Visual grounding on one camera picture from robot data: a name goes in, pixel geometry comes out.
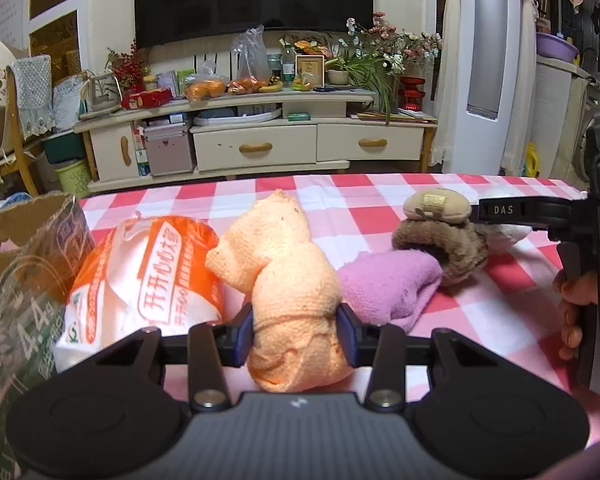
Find wide cream cabinet drawer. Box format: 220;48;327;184
192;123;318;171

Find narrow cream cabinet drawer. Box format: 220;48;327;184
317;122;425;162

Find orange artificial flowers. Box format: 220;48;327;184
284;34;331;59

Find clear printed plastic bag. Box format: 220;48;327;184
0;199;99;480

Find green bottle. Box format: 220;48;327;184
281;43;297;86

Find red berry bouquet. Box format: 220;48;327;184
107;42;149;91

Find green trash bin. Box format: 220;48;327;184
54;158;92;199

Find yellow bottle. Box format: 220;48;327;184
524;142;541;179

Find orange white plastic package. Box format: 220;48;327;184
54;214;226;374

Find potted spider plant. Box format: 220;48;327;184
324;44;397;122

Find wooden chair with lace cover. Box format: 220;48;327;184
4;52;57;197

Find pink artificial flowers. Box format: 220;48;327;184
347;12;444;77

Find red vase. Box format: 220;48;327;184
398;75;426;112

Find brown fuzzy slipper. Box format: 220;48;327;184
392;187;490;287

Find white tower air conditioner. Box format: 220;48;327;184
457;0;524;176

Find dark green box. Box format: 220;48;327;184
42;129;86;165

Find pink grey storage box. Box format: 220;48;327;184
143;122;196;176

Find stack of books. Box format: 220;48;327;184
349;107;439;124

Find purple towel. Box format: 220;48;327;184
337;249;444;334

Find cream television cabinet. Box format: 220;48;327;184
73;87;439;194

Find cardboard box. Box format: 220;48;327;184
0;192;97;307

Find wooden picture frame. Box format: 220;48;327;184
294;54;326;90

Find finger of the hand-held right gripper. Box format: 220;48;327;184
470;197;589;231

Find person's right hand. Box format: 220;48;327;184
552;269;600;361

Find tall clear plastic bag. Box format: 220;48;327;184
229;24;271;95

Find glass kettle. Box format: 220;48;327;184
82;70;121;114

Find white framed glass cabinet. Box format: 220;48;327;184
27;0;81;77

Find purple basin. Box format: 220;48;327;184
536;32;579;61

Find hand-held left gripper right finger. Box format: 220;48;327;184
336;304;506;411

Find red box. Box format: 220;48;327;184
121;88;174;110

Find round grey white tray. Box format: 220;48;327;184
193;104;284;126

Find black television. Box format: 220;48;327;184
133;0;376;50

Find orange towel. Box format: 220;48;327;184
206;189;355;394

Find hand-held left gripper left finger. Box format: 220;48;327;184
95;305;256;413

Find bag of oranges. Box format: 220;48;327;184
184;75;229;101

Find red white checked tablecloth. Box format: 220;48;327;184
77;172;600;447

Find white plush ball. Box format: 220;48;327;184
472;222;531;256

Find white curtain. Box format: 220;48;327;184
439;0;464;177

